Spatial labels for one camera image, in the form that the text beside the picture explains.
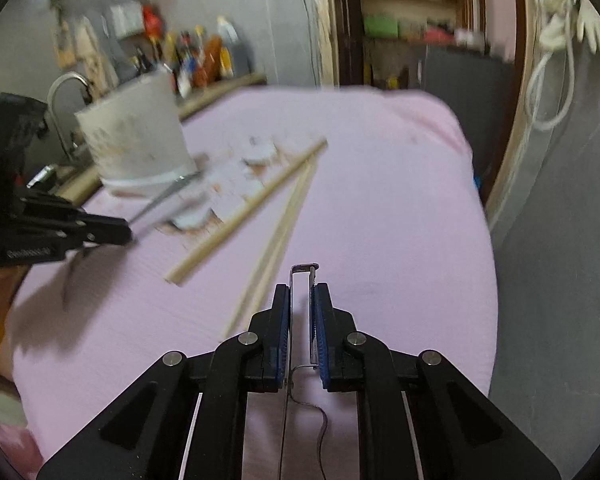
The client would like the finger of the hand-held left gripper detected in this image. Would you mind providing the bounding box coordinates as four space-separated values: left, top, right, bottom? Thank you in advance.
19 196 132 234
55 231 133 252

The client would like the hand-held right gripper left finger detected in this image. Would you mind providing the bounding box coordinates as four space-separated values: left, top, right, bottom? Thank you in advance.
36 282 293 480

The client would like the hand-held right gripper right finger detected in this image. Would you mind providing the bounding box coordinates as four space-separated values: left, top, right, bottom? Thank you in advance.
307 282 563 480

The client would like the thin metal wire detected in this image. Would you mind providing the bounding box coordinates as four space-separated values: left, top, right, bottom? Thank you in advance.
279 262 332 480

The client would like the wooden chopstick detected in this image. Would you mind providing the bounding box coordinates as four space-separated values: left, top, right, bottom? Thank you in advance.
223 167 307 339
239 159 317 321
164 139 329 289

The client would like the white plastic utensil holder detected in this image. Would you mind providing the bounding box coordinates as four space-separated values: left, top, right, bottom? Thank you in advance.
74 67 204 197

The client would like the person's left hand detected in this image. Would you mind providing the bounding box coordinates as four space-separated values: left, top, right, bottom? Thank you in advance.
0 265 29 329

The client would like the steel kitchen faucet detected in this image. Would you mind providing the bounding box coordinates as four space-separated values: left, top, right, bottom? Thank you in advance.
46 72 94 162

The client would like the pink table cloth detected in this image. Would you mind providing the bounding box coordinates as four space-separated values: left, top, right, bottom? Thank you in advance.
6 85 499 480

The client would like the beige hanging rag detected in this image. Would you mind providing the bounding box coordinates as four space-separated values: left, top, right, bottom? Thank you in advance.
77 15 120 92

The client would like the torn white paper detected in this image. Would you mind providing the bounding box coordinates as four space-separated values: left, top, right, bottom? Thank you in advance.
169 135 282 233

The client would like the white hanging chopstick basket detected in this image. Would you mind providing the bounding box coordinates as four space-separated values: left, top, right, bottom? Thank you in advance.
109 2 144 39

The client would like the red plastic bag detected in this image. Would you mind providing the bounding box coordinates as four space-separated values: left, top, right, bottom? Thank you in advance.
142 4 162 36

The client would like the pink patterned cloth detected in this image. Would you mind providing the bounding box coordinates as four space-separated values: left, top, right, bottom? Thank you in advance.
0 390 47 480

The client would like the clear oil jug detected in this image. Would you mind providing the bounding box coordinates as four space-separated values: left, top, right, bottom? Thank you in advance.
216 14 242 79

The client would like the dark grey cabinet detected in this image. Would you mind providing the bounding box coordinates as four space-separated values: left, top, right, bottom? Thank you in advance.
370 42 517 107

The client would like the red cloth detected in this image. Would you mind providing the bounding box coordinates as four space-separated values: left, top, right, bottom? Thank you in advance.
422 26 456 44

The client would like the cream rubber glove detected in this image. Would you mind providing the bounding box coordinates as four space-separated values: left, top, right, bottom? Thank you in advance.
536 0 582 52
577 0 600 54

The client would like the worn wooden door frame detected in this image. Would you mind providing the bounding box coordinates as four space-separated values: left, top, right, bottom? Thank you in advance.
312 0 537 212

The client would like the white shower hose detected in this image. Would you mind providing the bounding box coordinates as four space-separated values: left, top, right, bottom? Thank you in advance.
524 35 578 132

